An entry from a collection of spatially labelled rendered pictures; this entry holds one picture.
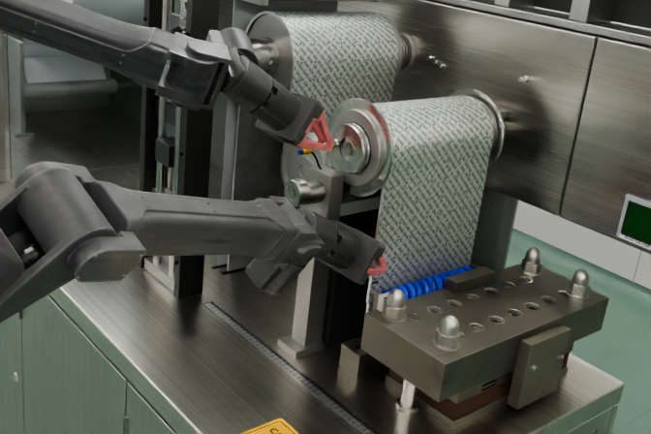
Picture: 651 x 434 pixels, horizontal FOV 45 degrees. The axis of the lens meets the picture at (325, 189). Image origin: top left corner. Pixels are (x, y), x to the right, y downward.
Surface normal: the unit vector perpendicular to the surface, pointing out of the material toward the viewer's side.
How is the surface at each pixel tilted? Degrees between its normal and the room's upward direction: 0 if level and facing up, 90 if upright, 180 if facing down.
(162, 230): 115
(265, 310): 0
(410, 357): 90
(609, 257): 90
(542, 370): 90
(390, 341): 90
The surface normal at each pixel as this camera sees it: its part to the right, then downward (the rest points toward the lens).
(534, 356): 0.63, 0.32
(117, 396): -0.77, 0.14
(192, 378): 0.11, -0.94
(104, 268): 0.61, 0.70
